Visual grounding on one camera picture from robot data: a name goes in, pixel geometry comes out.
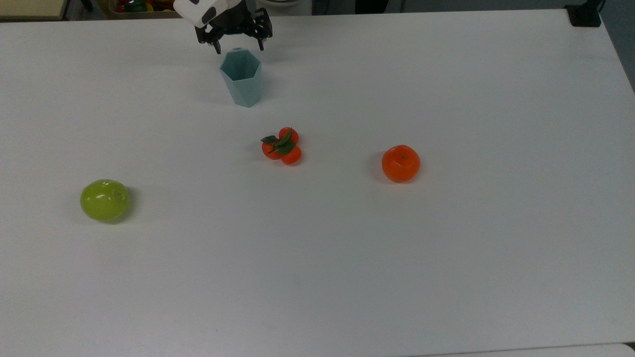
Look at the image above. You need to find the beige wooden board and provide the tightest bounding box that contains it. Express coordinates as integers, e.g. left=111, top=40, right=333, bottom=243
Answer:
left=0, top=0, right=69, bottom=20

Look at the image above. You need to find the green toy apple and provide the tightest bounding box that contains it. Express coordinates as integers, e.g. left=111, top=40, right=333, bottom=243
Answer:
left=80, top=179, right=131, bottom=223

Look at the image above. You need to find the small tangerine cluster with leaves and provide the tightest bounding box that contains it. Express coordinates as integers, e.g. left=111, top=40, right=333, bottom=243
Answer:
left=260, top=127, right=302, bottom=166

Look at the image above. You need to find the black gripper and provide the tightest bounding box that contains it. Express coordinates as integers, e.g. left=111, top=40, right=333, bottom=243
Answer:
left=194, top=0, right=274, bottom=56

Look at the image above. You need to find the black stand base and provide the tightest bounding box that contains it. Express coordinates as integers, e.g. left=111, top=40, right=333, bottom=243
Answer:
left=565, top=0, right=605, bottom=28

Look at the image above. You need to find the light blue hexagonal mug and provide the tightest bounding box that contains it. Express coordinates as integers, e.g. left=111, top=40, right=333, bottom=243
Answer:
left=220, top=48, right=262, bottom=108

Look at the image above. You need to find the crate with toy fruits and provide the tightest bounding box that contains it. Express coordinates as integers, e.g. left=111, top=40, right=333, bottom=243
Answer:
left=99, top=0, right=180, bottom=18

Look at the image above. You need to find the orange toy tangerine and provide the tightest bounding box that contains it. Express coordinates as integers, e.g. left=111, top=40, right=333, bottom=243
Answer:
left=381, top=145, right=421, bottom=183

